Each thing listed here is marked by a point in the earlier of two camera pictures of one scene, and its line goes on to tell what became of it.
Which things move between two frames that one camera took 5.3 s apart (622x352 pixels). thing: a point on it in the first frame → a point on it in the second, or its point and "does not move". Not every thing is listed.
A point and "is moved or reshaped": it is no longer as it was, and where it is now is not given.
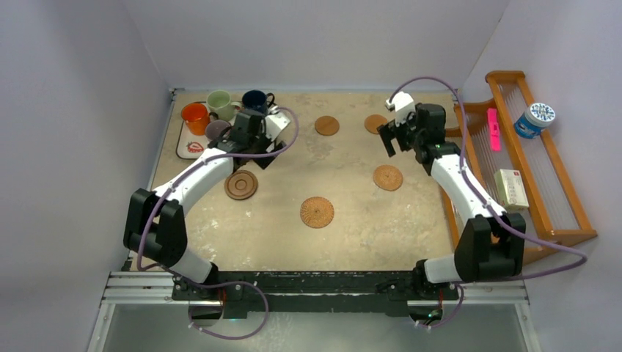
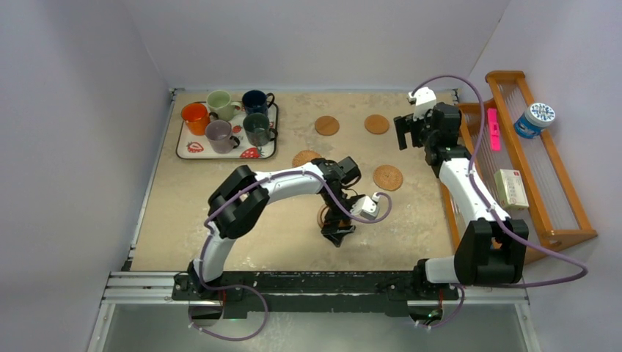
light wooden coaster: [326, 125] does not move
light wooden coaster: [372, 122] does not move
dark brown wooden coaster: [240, 185] is moved or reshaped
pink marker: [492, 114] does not move
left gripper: [268, 143] → [335, 234]
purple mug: [216, 127] does not move
